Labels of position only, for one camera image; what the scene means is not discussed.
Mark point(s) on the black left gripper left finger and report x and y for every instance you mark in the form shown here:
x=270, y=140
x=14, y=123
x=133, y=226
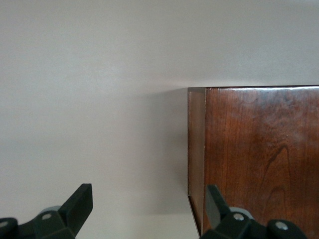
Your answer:
x=74, y=211

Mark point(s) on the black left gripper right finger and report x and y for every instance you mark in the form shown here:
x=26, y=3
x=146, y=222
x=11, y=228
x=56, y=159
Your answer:
x=216, y=209

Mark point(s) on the dark wooden drawer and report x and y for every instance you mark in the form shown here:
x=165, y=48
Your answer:
x=196, y=144

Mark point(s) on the dark red wooden cabinet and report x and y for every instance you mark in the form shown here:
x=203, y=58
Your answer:
x=261, y=149

